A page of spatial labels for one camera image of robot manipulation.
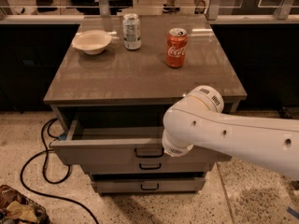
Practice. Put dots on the grey bottom drawer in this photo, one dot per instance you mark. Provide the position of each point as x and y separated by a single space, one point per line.
148 186

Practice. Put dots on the white bowl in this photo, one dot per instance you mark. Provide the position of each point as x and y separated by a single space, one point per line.
92 42

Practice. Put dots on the grey drawer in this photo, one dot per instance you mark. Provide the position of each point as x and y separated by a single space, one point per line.
140 146
148 186
124 168

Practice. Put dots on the red coca-cola can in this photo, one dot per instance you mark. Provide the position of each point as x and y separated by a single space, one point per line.
176 47

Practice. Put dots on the silver soda can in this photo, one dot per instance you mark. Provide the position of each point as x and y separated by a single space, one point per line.
131 31

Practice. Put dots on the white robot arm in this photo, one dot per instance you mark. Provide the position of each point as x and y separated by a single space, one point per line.
197 120

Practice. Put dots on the basket with cloths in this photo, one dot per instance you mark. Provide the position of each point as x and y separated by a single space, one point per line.
16 208

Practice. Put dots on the grey top drawer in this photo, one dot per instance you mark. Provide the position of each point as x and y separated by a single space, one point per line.
140 146

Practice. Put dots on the grey middle drawer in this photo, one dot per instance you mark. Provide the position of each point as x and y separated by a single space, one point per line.
124 168

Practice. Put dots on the grey drawer cabinet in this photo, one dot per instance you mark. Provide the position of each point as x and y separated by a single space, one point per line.
129 89

